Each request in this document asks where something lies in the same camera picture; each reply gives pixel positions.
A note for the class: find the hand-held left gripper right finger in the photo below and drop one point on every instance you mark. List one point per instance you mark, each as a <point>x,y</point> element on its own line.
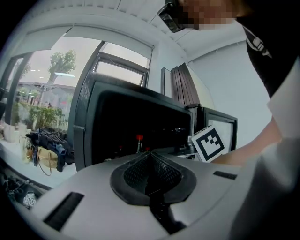
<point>165,173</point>

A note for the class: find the person's right forearm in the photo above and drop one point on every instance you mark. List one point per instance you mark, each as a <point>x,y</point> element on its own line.
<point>253,147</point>

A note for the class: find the pile of dark clothes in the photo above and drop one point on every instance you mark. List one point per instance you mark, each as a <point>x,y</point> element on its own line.
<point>55,140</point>

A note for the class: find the large glass window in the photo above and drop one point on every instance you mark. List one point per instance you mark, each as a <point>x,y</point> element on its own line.
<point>42,70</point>

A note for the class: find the white roller blind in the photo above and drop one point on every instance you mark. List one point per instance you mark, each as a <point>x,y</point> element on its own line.
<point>105,37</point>

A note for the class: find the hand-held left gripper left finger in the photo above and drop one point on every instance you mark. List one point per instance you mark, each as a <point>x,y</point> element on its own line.
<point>137,174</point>

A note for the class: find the white framed board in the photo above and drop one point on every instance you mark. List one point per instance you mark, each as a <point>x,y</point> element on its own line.
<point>166,80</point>

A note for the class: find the black glass-door fridge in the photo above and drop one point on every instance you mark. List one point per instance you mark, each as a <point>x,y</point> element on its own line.
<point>89,131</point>

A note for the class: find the woven straw bag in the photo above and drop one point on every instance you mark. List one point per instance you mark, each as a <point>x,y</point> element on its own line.
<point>48,158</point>

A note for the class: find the black head-worn camera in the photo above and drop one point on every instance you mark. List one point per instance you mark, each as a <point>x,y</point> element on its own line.
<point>170,18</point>

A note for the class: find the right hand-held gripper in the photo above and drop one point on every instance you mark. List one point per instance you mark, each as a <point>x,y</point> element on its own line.
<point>208,144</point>

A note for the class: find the red-capped soda bottle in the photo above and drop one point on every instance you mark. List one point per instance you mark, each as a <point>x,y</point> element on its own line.
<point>140,145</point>

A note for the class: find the small black glass-door cabinet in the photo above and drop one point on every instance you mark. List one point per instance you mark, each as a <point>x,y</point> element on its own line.
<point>232,131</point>

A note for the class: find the person's head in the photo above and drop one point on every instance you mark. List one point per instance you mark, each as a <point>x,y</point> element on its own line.
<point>211,14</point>

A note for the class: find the dark brown folded panels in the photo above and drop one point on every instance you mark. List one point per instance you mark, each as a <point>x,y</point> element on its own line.
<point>185,86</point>

